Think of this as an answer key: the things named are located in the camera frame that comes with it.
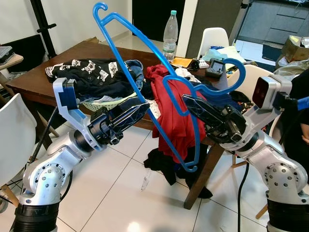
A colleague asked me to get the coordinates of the blue denim garment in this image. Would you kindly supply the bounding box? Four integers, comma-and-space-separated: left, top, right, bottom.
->
123, 59, 146, 85

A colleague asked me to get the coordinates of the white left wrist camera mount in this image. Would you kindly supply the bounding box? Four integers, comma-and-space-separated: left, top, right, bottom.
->
52, 77, 99, 145

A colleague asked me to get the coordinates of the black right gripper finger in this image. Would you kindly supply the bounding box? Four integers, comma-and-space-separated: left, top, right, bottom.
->
183, 95, 227, 119
186, 104, 218, 130

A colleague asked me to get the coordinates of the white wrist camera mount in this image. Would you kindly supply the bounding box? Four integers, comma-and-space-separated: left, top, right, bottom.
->
244, 75, 294, 141
52, 77, 99, 145

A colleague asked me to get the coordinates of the black garment with white stripe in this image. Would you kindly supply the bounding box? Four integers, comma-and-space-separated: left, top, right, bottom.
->
144, 147, 214, 200

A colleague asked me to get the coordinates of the light green mesh cloth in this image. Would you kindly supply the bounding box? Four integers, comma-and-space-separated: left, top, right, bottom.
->
77, 92, 141, 113

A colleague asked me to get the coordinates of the blue plastic hanger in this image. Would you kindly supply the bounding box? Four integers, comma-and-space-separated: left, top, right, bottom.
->
93, 2, 247, 173

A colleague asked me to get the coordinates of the yellow-green cloth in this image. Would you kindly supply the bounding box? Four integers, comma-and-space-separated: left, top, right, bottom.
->
220, 45, 248, 68

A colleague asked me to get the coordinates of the orange flat packet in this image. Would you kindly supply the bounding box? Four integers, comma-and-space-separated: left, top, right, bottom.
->
171, 57, 195, 67

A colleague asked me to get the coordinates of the red garment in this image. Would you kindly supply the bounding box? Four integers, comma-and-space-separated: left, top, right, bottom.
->
145, 64, 208, 162

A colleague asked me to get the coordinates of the white cloth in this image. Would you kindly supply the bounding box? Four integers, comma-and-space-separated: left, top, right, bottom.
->
175, 67, 202, 84

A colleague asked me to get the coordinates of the white chair with wooden legs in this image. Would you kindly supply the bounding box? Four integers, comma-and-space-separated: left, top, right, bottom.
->
197, 28, 230, 61
226, 64, 271, 104
0, 93, 38, 208

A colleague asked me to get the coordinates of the black tripod stand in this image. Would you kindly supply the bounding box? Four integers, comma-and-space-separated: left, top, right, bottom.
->
30, 0, 59, 59

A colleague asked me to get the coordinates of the clear bottle with green cap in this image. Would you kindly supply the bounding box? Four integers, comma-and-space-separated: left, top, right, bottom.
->
163, 10, 179, 61

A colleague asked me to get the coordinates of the black garment with white print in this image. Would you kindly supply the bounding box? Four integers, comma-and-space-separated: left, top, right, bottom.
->
45, 58, 145, 103

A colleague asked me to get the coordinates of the crumpled gold bag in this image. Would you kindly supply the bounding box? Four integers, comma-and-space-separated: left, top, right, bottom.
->
278, 35, 309, 68

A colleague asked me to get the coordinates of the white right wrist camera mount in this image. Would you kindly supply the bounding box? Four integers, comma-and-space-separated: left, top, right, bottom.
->
244, 75, 294, 141

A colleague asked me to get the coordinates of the black box-shaped device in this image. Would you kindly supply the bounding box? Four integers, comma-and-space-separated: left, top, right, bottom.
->
207, 58, 227, 79

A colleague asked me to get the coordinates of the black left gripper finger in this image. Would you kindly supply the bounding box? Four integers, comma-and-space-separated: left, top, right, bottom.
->
118, 111, 149, 136
110, 100, 151, 121

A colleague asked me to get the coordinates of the brown wooden table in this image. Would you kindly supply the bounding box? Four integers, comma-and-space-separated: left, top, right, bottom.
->
6, 40, 302, 209

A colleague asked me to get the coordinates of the teal cloth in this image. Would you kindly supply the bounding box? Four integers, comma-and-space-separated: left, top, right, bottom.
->
208, 46, 232, 61

